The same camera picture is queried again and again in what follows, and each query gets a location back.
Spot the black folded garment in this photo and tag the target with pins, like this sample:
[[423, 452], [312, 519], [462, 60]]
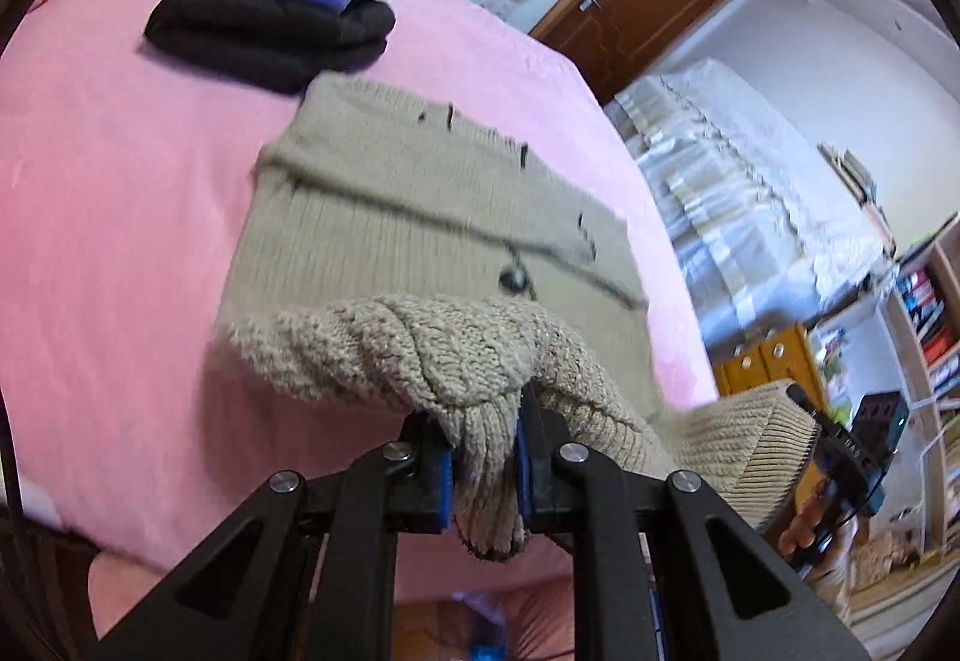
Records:
[[278, 45]]

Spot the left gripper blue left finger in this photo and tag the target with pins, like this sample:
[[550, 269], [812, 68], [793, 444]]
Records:
[[303, 568]]

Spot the person right hand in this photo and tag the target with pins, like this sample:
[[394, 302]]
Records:
[[801, 531]]

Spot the wooden bookshelf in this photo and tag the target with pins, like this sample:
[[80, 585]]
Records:
[[921, 314]]

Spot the stack of books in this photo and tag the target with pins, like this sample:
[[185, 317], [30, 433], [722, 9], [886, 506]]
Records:
[[862, 186]]

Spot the pink bed sheet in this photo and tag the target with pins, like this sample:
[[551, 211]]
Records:
[[125, 182]]

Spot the brown wooden door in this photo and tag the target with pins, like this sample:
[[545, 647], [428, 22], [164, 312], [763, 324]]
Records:
[[612, 42]]

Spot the lace covered furniture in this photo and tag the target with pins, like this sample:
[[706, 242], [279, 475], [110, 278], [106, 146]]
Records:
[[764, 231]]

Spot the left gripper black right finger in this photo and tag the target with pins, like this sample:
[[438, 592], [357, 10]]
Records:
[[663, 568]]

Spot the grey knit cardigan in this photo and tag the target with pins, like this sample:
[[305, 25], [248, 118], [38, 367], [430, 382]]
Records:
[[398, 255]]

